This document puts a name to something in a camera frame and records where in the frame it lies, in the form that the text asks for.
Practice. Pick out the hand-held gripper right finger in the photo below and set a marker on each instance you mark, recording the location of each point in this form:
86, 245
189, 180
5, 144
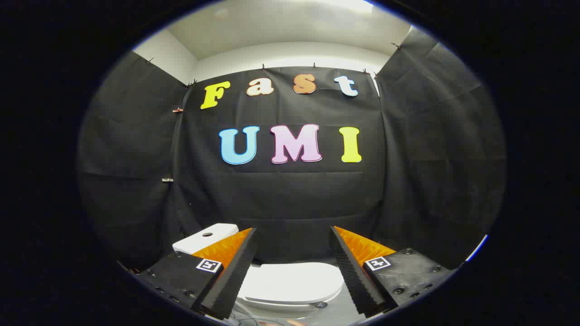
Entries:
358, 280

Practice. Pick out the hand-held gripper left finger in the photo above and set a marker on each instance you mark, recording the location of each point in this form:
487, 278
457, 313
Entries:
231, 280

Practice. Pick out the white toilet lid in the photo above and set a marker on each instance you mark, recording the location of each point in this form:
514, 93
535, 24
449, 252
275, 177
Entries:
294, 280

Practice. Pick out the white toilet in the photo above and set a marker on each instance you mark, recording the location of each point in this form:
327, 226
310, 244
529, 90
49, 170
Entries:
199, 242

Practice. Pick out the black backdrop cloth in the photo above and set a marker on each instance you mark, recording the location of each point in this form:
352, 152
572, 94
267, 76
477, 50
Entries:
294, 199

